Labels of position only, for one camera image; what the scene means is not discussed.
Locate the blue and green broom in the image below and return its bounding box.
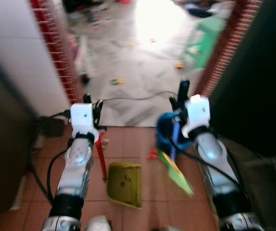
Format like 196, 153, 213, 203
155, 112, 195, 196

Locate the yellow-green dustpan with red handle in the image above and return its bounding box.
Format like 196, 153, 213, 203
95, 131, 143, 209

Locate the small black floor object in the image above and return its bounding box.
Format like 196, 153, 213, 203
79, 72, 90, 85

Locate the small yellow-green toy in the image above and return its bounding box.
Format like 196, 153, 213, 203
110, 78, 126, 86

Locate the red litter scrap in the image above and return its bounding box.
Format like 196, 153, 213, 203
146, 149, 159, 160

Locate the green plastic stool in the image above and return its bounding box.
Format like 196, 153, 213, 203
183, 17, 228, 69

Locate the dark door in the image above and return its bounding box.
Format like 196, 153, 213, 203
209, 0, 276, 157

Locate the white robot foot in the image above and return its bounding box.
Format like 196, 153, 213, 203
84, 216, 113, 231

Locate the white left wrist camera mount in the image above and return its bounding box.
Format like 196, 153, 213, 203
70, 103, 100, 142

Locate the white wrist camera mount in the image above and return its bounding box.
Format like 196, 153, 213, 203
70, 103, 100, 142
181, 95, 212, 139

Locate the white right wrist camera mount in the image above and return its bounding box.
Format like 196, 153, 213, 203
181, 95, 212, 139

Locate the thin black cable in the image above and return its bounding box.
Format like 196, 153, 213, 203
101, 91, 177, 103

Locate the red brick door post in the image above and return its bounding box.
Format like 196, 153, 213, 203
195, 0, 264, 98
29, 0, 84, 105

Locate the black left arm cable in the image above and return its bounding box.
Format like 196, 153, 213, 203
28, 110, 74, 205

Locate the grey metal frame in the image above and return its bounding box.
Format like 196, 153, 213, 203
244, 143, 276, 231

